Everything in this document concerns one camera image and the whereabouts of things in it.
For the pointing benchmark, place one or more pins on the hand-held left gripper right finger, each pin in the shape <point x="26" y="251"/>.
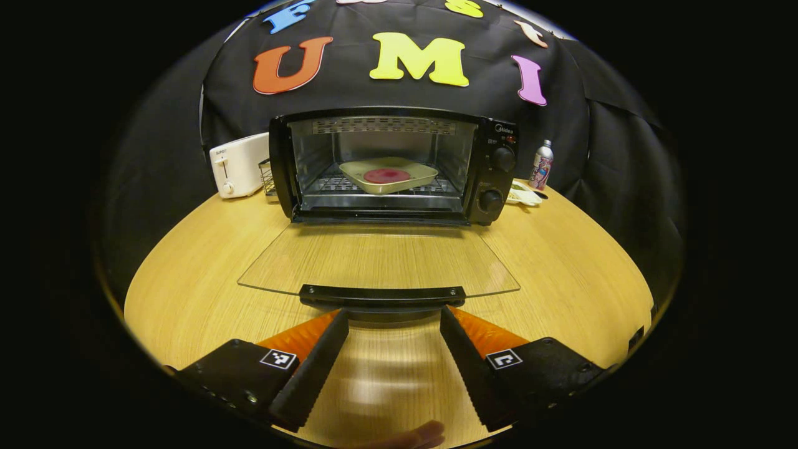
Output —
<point x="477" y="368"/>

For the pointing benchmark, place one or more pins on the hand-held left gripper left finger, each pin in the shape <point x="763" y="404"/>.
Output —
<point x="315" y="368"/>

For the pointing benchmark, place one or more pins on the black electric oven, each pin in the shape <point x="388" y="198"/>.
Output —
<point x="492" y="187"/>

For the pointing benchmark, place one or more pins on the cream square plate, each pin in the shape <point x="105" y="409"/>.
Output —
<point x="421" y="174"/>

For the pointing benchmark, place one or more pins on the pink round meat slice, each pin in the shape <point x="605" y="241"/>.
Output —
<point x="386" y="176"/>

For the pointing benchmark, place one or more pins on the white divided snack dish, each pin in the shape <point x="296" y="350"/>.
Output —
<point x="522" y="196"/>

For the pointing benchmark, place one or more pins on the silver drink bottle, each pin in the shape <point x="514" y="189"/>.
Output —
<point x="541" y="165"/>

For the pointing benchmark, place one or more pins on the white toaster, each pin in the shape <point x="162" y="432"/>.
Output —
<point x="240" y="165"/>

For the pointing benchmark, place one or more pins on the black backdrop cloth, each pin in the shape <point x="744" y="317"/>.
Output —
<point x="349" y="62"/>

